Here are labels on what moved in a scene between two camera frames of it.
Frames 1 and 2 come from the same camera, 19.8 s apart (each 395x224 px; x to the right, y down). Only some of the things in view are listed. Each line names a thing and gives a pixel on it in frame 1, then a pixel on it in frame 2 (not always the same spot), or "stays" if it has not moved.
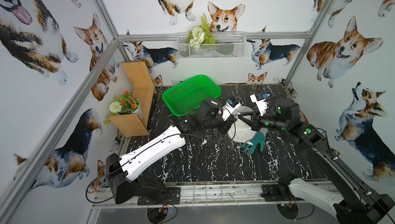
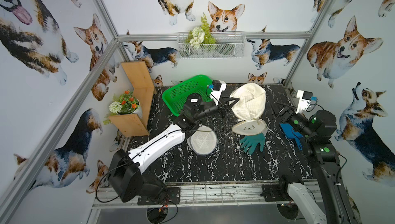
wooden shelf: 136,124 stays
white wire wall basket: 227,45 stays
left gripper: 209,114 → 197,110
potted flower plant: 125,104 stays
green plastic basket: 185,97 stays
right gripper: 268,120 → 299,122
